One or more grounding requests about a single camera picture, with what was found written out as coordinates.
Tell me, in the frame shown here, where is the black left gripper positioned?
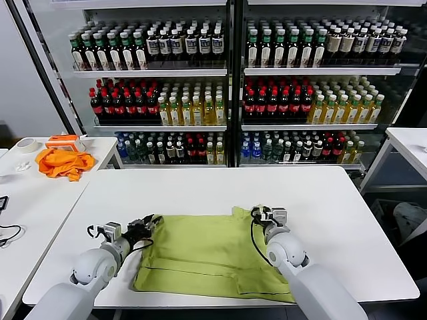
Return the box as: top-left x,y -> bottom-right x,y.
126,214 -> 165,239

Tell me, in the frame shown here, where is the yellow-green t-shirt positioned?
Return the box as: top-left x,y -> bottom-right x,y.
132,205 -> 298,303

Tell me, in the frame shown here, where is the cola bottle red cap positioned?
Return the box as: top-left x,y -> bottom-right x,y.
89,91 -> 103,117
124,91 -> 137,117
146,91 -> 159,117
300,89 -> 313,117
332,136 -> 344,162
101,91 -> 114,117
185,137 -> 197,163
289,89 -> 302,117
266,89 -> 278,117
255,89 -> 267,117
112,91 -> 125,117
244,89 -> 256,117
196,137 -> 207,163
278,89 -> 290,117
135,91 -> 147,117
322,137 -> 334,162

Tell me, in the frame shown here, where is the white side table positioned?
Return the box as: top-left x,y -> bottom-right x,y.
358,127 -> 427,195
0,135 -> 125,173

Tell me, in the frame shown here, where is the crumpled orange cloth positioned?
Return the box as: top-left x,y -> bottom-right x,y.
35,148 -> 97,182

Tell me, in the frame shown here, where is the orange and white box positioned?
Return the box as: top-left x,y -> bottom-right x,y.
45,133 -> 88,152

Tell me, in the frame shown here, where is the beige masking tape roll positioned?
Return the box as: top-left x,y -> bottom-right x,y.
17,137 -> 39,154

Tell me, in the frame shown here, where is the white beverage shelf unit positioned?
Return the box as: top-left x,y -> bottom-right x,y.
49,0 -> 235,169
234,0 -> 427,171

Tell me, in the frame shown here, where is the dark tea bottle green cap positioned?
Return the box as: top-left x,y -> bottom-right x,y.
274,29 -> 287,69
81,32 -> 97,71
132,31 -> 149,71
93,31 -> 109,71
300,29 -> 314,69
313,29 -> 328,69
287,29 -> 300,69
119,31 -> 135,71
246,29 -> 260,69
260,29 -> 273,69
69,32 -> 84,71
106,31 -> 122,71

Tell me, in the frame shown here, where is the dark bottle white blue label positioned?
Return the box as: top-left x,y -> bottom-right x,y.
366,28 -> 380,61
184,28 -> 199,62
145,29 -> 159,62
379,28 -> 394,61
197,28 -> 212,62
211,28 -> 225,62
158,29 -> 171,62
169,29 -> 183,62
392,29 -> 408,60
352,28 -> 367,61

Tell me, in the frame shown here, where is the black framed glass door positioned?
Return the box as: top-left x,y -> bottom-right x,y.
5,0 -> 84,137

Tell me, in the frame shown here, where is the dark bottle beige label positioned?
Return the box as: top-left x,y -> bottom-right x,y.
339,28 -> 354,60
326,28 -> 340,60

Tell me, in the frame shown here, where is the grey fabric bundle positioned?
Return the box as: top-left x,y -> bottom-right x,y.
392,201 -> 427,240

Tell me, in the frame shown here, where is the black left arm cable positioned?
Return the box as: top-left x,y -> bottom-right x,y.
86,225 -> 155,251

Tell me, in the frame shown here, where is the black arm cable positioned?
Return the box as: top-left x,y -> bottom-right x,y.
86,225 -> 155,251
249,205 -> 273,267

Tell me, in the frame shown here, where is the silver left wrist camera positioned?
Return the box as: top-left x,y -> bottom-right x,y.
103,221 -> 123,241

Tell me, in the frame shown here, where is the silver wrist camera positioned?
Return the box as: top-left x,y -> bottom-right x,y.
270,207 -> 288,228
103,221 -> 123,241

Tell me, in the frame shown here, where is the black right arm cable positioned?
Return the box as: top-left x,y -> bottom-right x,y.
249,205 -> 273,267

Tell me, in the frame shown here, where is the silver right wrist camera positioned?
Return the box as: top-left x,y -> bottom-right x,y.
270,207 -> 288,228

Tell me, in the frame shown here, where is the thin black table cable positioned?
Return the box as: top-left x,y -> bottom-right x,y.
0,224 -> 27,247

